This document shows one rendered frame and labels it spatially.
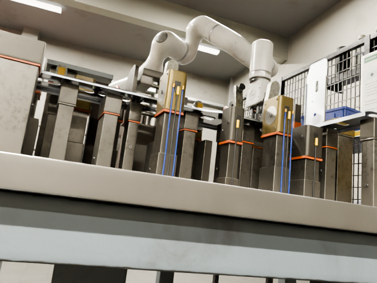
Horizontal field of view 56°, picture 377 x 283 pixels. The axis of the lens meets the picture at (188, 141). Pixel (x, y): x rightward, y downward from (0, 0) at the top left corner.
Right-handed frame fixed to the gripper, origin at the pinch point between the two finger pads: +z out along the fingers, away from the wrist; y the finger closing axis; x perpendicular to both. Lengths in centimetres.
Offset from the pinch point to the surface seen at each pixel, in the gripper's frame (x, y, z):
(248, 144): -6.1, 5.6, 11.1
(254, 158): -0.8, 1.6, 14.8
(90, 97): -60, -7, 3
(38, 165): -72, 68, 34
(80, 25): -50, -565, -297
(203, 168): -20.7, 1.6, 21.9
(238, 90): 0.0, -15.7, -16.4
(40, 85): -76, -6, 3
